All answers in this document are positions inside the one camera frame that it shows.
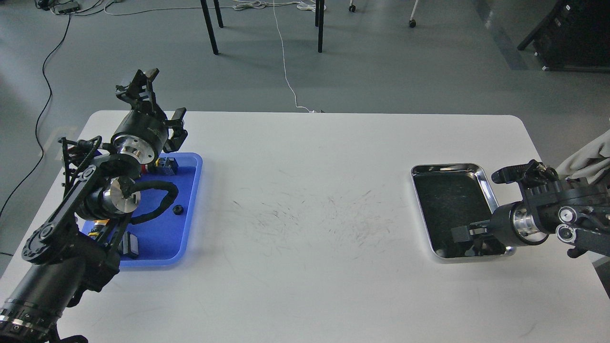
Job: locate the steel metal tray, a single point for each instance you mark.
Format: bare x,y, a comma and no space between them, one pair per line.
451,196

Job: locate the yellow push button switch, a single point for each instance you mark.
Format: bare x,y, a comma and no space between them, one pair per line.
98,227

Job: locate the black square button switch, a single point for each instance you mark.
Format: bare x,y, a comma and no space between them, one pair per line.
129,246

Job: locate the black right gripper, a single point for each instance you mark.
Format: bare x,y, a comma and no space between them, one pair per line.
511,224

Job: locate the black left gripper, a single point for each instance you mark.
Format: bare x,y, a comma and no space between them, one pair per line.
140,134

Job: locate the black table leg left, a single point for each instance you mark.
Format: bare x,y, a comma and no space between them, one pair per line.
208,22

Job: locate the blue plastic tray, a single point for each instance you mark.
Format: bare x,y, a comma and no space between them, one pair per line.
163,240

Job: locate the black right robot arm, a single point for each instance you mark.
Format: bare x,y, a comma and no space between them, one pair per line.
576,212

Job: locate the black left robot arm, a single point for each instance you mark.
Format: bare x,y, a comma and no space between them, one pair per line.
76,249

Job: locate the black table leg right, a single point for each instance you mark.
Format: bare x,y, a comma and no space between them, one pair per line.
319,22

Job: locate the black equipment cabinet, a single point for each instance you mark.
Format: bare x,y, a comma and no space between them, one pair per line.
574,36

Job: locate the black power strip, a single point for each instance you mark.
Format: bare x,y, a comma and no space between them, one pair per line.
60,7

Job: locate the black table leg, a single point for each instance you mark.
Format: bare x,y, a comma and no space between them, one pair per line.
319,22
208,22

